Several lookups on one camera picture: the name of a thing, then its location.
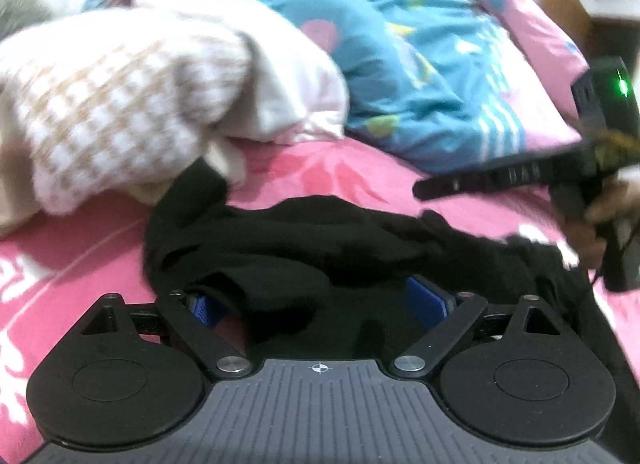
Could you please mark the black sweatshirt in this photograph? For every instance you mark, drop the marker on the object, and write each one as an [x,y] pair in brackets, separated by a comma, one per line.
[325,234]

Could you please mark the pink floral blanket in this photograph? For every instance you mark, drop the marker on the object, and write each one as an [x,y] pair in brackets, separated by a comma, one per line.
[350,169]

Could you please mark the white garment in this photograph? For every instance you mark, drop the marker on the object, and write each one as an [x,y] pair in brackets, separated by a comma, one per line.
[290,94]

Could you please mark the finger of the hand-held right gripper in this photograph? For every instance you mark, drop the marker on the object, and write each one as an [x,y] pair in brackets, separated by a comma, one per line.
[500,176]

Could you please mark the pink checked garment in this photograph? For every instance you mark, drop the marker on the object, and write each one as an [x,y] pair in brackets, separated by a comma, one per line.
[100,119]

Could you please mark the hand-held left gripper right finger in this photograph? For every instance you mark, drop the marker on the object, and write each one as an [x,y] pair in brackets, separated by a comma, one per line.
[425,301]

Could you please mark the person's right hand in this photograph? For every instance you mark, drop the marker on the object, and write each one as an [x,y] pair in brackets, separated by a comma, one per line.
[587,244]

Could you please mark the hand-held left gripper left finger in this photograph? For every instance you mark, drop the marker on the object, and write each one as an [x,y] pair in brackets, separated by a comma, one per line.
[202,314]

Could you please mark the blue and pink quilt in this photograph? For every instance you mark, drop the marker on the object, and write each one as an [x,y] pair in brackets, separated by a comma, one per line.
[400,44]

